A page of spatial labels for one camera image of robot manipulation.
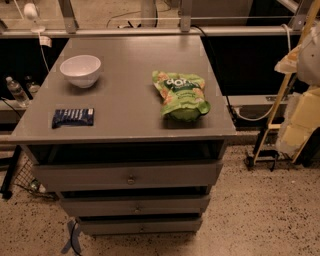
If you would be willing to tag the yellow foam padded gripper finger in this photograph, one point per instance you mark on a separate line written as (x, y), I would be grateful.
(302, 116)

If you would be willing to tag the green rice chip bag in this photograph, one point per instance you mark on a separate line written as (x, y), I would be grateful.
(183, 95)

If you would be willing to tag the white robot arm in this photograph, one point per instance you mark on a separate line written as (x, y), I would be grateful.
(302, 114)

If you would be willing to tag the blue rxbar blueberry bar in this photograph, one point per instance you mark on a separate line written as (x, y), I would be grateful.
(73, 117)

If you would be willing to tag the bottom grey drawer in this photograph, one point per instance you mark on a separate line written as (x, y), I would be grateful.
(142, 226)

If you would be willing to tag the grey drawer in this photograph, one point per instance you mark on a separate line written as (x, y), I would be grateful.
(90, 177)
(144, 205)
(142, 226)

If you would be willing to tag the grey drawer cabinet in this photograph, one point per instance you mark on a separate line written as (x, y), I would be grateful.
(128, 126)

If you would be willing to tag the top grey drawer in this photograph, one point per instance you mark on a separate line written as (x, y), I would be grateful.
(90, 177)

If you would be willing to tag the white ceramic bowl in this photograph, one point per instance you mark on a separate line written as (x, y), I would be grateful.
(81, 70)

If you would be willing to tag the middle grey drawer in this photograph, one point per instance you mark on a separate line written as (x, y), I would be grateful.
(144, 205)

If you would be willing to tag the clear plastic water bottle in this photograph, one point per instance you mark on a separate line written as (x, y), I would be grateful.
(18, 92)

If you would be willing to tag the yellow hand truck frame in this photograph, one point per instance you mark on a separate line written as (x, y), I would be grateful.
(279, 100)

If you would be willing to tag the metal railing frame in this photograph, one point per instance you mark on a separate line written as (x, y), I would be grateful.
(75, 18)

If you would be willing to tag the wire mesh basket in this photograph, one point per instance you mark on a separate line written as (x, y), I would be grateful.
(25, 180)

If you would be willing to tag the white round camera device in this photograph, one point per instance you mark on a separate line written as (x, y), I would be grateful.
(31, 13)

